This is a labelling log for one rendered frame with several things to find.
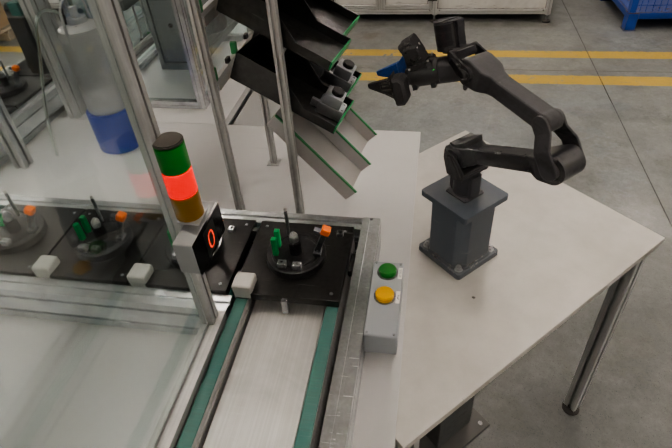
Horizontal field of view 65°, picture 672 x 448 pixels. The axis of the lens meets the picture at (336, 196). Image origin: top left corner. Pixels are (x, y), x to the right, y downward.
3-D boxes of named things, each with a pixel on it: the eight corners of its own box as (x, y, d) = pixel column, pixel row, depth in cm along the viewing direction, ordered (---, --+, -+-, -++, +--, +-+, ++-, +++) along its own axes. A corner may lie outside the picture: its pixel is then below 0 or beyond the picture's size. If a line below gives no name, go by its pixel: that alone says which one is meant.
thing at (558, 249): (661, 245, 138) (665, 237, 136) (403, 455, 100) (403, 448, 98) (464, 137, 184) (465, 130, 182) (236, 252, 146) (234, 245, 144)
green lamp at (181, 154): (195, 159, 88) (188, 134, 85) (184, 177, 84) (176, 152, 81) (168, 158, 89) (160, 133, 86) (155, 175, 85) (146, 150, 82)
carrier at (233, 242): (257, 225, 136) (249, 187, 128) (227, 297, 118) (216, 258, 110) (170, 219, 140) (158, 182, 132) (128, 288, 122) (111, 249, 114)
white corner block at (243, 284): (258, 284, 120) (256, 272, 118) (253, 299, 117) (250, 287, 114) (239, 282, 121) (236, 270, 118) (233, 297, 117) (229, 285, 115)
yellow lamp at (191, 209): (208, 205, 94) (202, 183, 91) (198, 223, 90) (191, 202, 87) (182, 203, 95) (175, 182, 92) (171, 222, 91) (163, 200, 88)
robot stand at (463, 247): (498, 254, 135) (509, 194, 123) (458, 281, 129) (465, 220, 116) (457, 225, 145) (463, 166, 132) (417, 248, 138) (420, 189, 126)
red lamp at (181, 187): (202, 183, 91) (195, 160, 88) (191, 201, 87) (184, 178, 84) (175, 181, 92) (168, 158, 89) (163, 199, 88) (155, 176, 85)
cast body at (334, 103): (343, 113, 130) (353, 91, 125) (338, 122, 127) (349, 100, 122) (312, 98, 130) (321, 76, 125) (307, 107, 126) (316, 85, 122)
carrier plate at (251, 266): (354, 232, 132) (354, 226, 130) (339, 307, 113) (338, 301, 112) (263, 226, 136) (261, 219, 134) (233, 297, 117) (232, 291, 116)
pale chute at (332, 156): (360, 171, 146) (371, 163, 143) (345, 200, 136) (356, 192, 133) (287, 99, 139) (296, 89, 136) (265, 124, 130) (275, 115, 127)
